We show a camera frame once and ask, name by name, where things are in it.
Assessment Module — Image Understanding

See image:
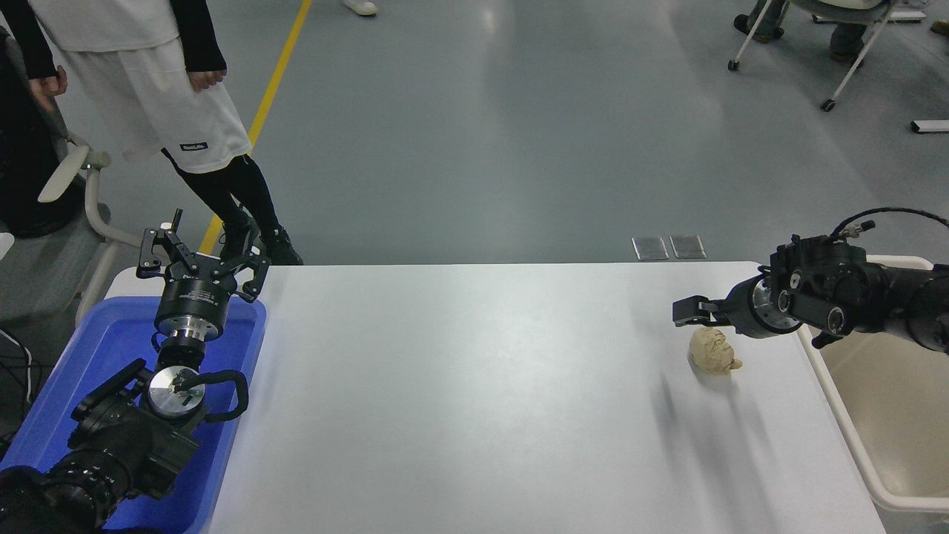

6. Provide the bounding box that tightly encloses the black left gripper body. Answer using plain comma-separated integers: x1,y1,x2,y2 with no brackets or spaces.
155,271,234,325

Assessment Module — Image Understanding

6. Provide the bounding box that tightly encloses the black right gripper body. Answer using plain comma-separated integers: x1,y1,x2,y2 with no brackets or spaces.
723,277,760,339

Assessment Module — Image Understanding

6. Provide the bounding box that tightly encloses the tan paper ball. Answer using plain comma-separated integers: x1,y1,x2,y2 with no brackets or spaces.
690,327,743,375

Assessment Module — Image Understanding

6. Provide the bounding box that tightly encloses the person's right hand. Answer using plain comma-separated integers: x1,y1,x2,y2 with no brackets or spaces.
30,65,69,97

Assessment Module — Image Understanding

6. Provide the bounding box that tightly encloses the blue plastic tray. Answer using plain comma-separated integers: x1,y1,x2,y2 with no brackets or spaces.
0,297,268,534

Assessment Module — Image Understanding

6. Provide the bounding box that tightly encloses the grey office chair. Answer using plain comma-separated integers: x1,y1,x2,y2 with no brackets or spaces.
0,26,145,327

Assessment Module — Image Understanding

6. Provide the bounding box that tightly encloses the large pale bin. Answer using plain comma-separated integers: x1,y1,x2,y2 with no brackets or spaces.
797,256,949,512

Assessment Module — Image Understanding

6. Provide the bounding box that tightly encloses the white-legged wheeled chair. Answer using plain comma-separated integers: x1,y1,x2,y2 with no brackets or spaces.
728,0,927,113

